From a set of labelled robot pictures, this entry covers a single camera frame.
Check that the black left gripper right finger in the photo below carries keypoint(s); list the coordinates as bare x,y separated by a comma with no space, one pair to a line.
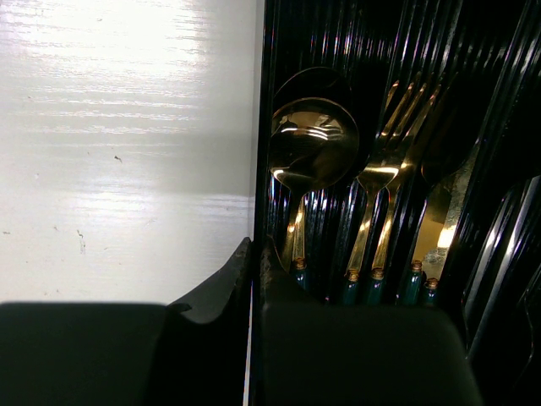
313,354

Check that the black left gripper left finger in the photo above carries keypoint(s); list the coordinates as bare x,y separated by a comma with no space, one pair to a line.
189,352

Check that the gold knife green handle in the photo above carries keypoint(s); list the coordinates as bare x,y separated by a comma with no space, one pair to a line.
442,213
420,281

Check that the metal chopstick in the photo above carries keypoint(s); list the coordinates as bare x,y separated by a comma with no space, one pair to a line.
494,259

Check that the black cutlery tray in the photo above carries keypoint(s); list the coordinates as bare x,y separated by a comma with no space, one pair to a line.
486,57

